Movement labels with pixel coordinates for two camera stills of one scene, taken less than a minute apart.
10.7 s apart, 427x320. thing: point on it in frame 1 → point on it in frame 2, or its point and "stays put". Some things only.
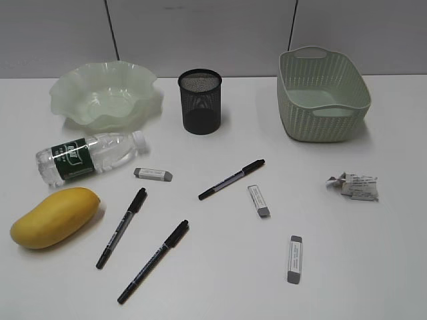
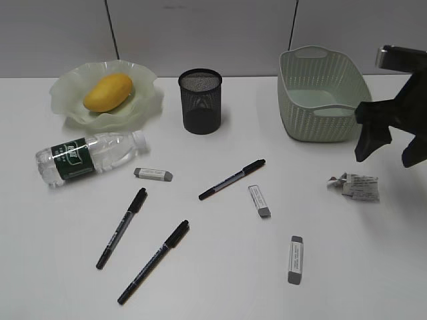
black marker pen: (255, 165) stays put
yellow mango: (56, 219) → (107, 93)
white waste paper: (355, 186) stays put
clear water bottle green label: (81, 157) stays put
